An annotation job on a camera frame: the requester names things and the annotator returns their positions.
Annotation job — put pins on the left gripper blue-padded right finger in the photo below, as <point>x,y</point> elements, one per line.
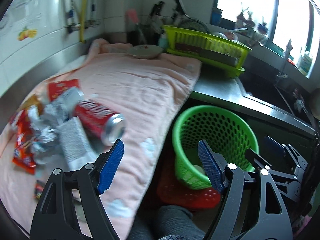
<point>229,180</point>

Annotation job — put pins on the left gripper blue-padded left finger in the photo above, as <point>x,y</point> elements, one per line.
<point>55,215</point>

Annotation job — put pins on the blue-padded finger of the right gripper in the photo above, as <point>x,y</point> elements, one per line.
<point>274,147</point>
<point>255,160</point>

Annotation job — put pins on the orange snack packet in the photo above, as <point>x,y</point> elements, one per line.
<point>23,156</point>

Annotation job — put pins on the silver foil wrapper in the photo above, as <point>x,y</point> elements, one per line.
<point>45,126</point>

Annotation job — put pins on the red cola can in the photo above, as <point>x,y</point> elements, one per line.
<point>101,121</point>

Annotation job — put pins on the black glue box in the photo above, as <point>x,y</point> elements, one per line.
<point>75,144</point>

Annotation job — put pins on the green perforated trash basket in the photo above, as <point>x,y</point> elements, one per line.
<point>225,132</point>

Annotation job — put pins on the round wooden board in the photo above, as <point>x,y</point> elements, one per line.
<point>315,103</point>

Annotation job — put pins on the grey trouser leg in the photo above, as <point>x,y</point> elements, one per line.
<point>171,222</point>

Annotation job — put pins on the white detergent bottle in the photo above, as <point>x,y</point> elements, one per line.
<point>305,63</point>

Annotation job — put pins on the steel sink faucet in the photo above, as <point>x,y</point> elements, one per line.
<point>281,75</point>

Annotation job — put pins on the lime green dish rack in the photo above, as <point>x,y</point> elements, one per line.
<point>210,49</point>

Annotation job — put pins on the pink towel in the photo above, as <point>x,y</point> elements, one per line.
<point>149,93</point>

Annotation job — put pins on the red yellow carton box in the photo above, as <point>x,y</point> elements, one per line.
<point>55,89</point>

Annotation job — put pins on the teal small bottle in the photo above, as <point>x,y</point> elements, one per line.
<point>163,41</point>

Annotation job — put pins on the small ceramic plate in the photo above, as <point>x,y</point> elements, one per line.
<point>146,51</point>

